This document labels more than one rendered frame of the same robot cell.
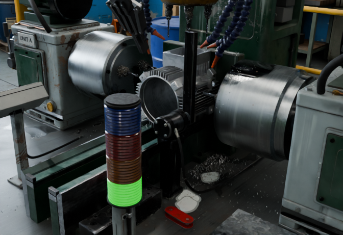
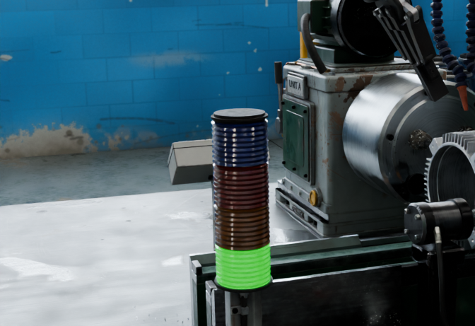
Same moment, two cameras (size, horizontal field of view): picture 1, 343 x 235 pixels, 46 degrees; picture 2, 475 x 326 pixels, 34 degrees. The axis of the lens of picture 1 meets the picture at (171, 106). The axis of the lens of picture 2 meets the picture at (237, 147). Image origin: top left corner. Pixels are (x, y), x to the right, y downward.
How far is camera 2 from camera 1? 0.41 m
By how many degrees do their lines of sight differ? 36
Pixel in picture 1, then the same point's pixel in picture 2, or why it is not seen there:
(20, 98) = not seen: hidden behind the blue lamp
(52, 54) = (322, 109)
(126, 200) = (232, 277)
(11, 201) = (186, 312)
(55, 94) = (322, 177)
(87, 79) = (361, 149)
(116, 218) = (227, 313)
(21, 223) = not seen: outside the picture
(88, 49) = (371, 99)
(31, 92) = not seen: hidden behind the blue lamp
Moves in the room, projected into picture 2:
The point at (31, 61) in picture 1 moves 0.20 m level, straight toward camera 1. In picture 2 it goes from (298, 120) to (278, 137)
